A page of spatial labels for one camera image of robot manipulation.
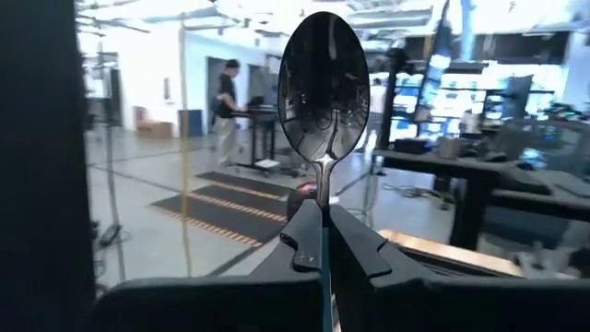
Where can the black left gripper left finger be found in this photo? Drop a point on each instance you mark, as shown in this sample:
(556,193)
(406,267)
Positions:
(207,304)

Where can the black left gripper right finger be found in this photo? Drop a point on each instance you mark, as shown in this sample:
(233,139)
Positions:
(461,306)

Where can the black mat orange striped edge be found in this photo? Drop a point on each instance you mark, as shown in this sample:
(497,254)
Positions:
(221,214)
(249,183)

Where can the grey desk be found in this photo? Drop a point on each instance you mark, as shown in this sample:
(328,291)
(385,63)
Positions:
(484,173)

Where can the blue panel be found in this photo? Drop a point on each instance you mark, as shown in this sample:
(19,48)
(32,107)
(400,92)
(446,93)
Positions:
(191,123)

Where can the cardboard box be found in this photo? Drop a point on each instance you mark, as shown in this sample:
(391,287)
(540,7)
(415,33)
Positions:
(154,128)

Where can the black standing desk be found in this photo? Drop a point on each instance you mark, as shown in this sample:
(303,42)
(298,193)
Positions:
(263,115)

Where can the person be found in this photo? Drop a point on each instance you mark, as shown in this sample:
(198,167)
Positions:
(226,106)

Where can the black folding partition screen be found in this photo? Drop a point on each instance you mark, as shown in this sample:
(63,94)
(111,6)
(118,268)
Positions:
(41,161)

